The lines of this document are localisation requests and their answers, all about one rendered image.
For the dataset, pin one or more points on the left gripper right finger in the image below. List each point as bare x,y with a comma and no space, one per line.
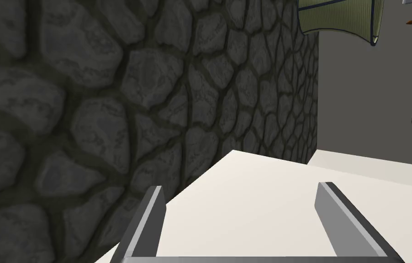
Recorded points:
348,226

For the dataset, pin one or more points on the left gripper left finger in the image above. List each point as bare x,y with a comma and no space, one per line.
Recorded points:
146,229

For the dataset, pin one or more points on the green upholstered armchair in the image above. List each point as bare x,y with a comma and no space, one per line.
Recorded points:
337,16

